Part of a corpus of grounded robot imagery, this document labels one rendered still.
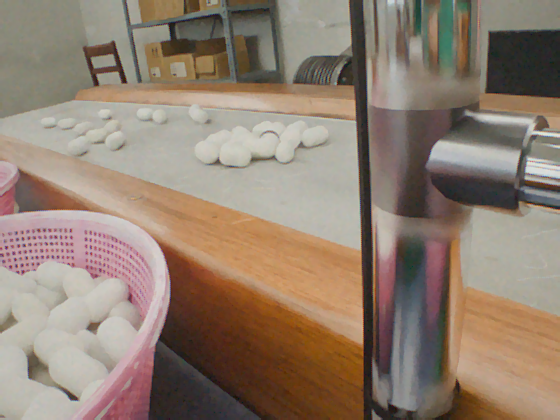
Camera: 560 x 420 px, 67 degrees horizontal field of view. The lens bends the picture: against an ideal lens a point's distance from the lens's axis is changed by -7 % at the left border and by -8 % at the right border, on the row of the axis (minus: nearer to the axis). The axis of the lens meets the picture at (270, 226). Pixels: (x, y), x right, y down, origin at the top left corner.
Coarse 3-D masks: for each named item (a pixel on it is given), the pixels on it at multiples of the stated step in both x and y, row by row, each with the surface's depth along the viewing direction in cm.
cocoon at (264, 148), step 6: (252, 138) 45; (264, 138) 45; (246, 144) 45; (252, 144) 45; (258, 144) 44; (264, 144) 44; (270, 144) 44; (252, 150) 44; (258, 150) 44; (264, 150) 44; (270, 150) 44; (252, 156) 45; (258, 156) 45; (264, 156) 44; (270, 156) 45
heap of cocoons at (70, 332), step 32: (0, 288) 27; (32, 288) 27; (64, 288) 27; (96, 288) 25; (128, 288) 26; (0, 320) 25; (32, 320) 22; (64, 320) 23; (96, 320) 25; (128, 320) 24; (0, 352) 20; (32, 352) 22; (64, 352) 20; (96, 352) 22; (0, 384) 18; (32, 384) 18; (64, 384) 19; (96, 384) 18; (0, 416) 19; (32, 416) 16; (64, 416) 17
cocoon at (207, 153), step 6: (198, 144) 46; (204, 144) 45; (210, 144) 45; (198, 150) 46; (204, 150) 45; (210, 150) 45; (216, 150) 45; (198, 156) 46; (204, 156) 45; (210, 156) 45; (216, 156) 45; (204, 162) 45; (210, 162) 45
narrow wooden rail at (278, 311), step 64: (64, 192) 36; (128, 192) 33; (192, 256) 23; (256, 256) 22; (320, 256) 21; (192, 320) 26; (256, 320) 20; (320, 320) 17; (512, 320) 15; (256, 384) 23; (320, 384) 19; (512, 384) 13
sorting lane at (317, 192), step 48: (48, 144) 68; (96, 144) 63; (144, 144) 58; (192, 144) 55; (336, 144) 48; (192, 192) 39; (240, 192) 38; (288, 192) 36; (336, 192) 35; (336, 240) 28; (480, 240) 26; (528, 240) 25; (480, 288) 21; (528, 288) 21
